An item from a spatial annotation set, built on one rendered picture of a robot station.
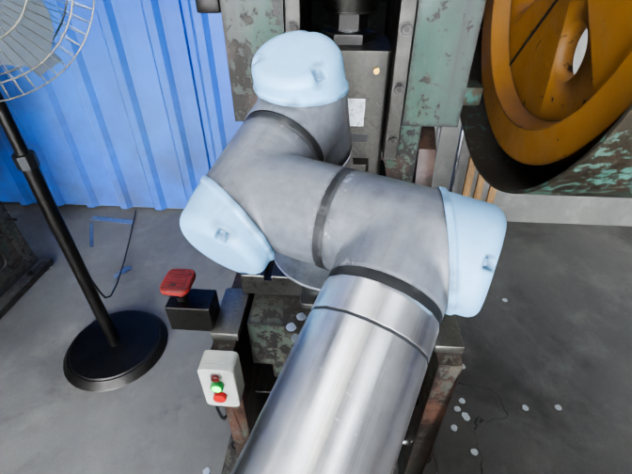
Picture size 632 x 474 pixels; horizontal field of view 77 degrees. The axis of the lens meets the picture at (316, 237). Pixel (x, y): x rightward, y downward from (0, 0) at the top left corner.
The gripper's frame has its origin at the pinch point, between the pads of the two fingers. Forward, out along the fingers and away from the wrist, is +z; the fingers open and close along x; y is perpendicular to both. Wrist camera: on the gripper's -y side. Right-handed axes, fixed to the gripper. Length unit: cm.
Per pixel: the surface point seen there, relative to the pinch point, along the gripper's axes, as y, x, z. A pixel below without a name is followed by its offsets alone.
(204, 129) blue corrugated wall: -106, 93, 87
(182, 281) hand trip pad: -30.6, -6.0, 15.9
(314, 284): -4.2, 0.7, 16.5
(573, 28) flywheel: 30, 47, -9
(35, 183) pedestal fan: -93, 12, 23
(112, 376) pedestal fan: -84, -29, 85
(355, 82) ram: -3.0, 30.3, -7.1
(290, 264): -11.0, 4.1, 18.0
